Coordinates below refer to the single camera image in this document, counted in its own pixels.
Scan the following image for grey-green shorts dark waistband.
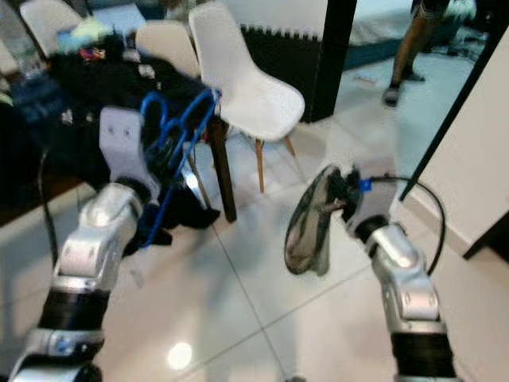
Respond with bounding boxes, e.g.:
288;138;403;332
283;163;349;278

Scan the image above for black foam puzzle mat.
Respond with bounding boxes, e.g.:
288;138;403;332
240;24;323;120

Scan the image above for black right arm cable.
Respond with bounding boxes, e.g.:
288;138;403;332
366;176;447;277

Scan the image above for clear plastic water bottle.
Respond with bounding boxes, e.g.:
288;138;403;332
4;16;42;80

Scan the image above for blue jeans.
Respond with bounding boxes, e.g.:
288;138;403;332
8;76;76;152

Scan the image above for black door frame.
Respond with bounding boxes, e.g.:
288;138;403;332
309;0;359;124

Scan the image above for blue plastic hanger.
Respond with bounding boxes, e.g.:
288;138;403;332
137;88;221;250

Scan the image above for dark wooden table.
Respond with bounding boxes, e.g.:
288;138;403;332
0;56;239;225

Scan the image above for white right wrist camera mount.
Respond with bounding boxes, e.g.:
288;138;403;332
346;155;400;233

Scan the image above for white plastic chair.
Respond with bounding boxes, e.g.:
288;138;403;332
135;20;201;79
188;2;306;194
19;0;87;58

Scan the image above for person in dark shorts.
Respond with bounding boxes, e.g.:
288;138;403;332
382;0;472;108

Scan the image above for pale yellow cloth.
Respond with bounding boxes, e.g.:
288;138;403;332
57;18;120;53

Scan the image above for black clothes heap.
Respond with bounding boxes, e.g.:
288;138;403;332
40;49;220;248

